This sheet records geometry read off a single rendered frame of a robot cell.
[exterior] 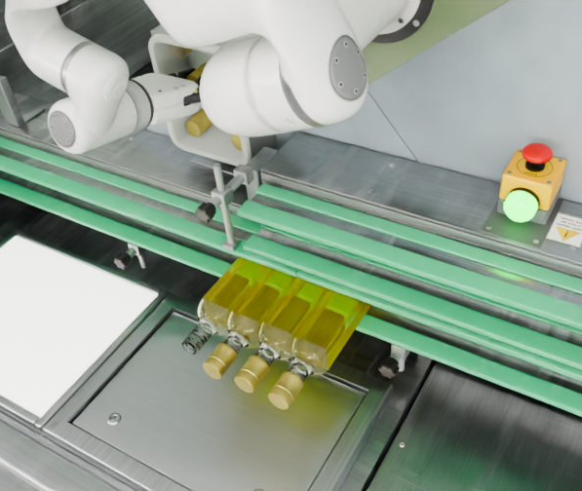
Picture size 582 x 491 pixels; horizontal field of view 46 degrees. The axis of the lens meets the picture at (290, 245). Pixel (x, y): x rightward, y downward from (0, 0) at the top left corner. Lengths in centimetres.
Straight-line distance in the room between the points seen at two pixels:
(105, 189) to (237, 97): 73
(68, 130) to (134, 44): 120
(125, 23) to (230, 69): 144
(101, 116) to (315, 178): 35
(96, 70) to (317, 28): 37
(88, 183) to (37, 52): 48
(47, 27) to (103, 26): 108
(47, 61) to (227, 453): 62
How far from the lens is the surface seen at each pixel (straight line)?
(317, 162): 114
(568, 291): 98
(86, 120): 94
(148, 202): 131
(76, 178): 143
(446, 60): 103
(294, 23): 60
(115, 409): 121
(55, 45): 95
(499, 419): 119
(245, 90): 66
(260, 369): 102
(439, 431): 117
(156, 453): 115
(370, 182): 109
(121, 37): 210
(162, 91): 105
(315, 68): 61
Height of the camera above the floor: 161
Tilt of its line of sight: 37 degrees down
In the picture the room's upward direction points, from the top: 140 degrees counter-clockwise
